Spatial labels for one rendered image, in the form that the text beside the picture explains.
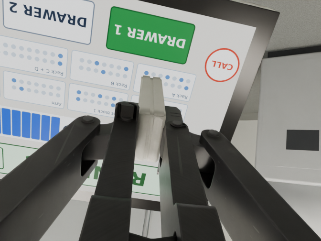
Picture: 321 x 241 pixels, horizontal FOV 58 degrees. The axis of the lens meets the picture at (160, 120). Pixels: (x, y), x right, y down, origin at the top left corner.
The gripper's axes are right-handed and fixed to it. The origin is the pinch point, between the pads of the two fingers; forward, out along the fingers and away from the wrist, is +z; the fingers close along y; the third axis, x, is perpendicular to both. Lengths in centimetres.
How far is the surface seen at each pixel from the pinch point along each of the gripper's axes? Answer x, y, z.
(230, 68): 0.2, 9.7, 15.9
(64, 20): 2.8, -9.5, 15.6
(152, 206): -22.4, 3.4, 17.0
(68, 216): -84, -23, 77
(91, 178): -18.1, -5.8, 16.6
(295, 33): -7, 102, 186
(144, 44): 1.5, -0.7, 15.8
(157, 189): -19.1, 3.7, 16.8
